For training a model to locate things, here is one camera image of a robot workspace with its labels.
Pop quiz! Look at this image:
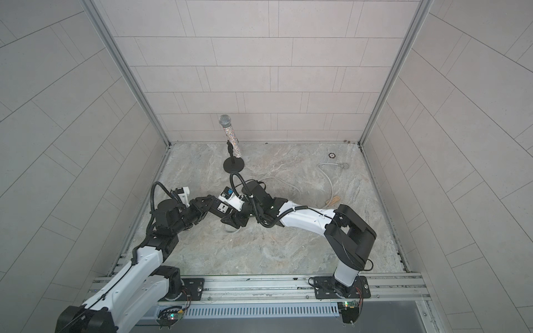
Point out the glitter microphone on stand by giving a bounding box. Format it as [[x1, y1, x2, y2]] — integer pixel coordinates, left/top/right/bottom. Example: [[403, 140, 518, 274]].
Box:
[[219, 115, 245, 173]]

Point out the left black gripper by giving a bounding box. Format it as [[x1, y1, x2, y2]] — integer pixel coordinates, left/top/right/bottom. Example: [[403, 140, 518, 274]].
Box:
[[171, 196, 217, 236]]

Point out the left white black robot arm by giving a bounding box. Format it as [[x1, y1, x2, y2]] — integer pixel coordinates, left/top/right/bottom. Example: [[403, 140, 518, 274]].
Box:
[[55, 190, 218, 332]]

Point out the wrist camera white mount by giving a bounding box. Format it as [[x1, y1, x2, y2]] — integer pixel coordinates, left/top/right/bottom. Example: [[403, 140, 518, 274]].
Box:
[[171, 187, 190, 207], [218, 187, 244, 212]]

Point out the circuit board with wires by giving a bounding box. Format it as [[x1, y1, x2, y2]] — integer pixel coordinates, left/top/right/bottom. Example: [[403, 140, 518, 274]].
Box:
[[337, 301, 361, 326], [156, 305, 185, 330]]

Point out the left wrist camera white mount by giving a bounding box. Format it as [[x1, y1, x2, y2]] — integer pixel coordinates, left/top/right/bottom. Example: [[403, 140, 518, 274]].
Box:
[[171, 187, 190, 207]]

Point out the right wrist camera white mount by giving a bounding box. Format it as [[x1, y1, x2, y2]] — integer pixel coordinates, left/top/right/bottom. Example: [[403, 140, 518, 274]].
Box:
[[218, 187, 244, 212]]

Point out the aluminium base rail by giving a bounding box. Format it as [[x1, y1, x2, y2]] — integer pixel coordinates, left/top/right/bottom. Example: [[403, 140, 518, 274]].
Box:
[[89, 272, 432, 309]]

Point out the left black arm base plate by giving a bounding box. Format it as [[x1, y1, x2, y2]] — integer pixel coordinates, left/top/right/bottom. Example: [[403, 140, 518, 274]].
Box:
[[164, 278, 205, 302]]

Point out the right circuit board with wires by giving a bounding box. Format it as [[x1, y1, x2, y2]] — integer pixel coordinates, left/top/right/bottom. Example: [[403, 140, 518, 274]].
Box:
[[337, 301, 361, 326]]

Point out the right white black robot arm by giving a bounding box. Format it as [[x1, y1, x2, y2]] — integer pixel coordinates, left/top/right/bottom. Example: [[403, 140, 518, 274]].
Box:
[[217, 173, 377, 298]]

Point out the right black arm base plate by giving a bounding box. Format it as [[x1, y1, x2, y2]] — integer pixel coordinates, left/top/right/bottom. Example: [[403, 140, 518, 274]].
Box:
[[308, 276, 371, 300]]

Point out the left circuit board with wires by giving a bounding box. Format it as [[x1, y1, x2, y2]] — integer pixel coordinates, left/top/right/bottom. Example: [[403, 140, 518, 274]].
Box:
[[156, 305, 185, 330]]

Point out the black power strip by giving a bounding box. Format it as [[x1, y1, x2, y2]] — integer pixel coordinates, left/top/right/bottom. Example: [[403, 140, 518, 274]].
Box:
[[208, 195, 236, 219]]

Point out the white vent grille strip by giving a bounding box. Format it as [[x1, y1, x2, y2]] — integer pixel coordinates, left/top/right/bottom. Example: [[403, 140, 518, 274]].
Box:
[[139, 302, 340, 321]]

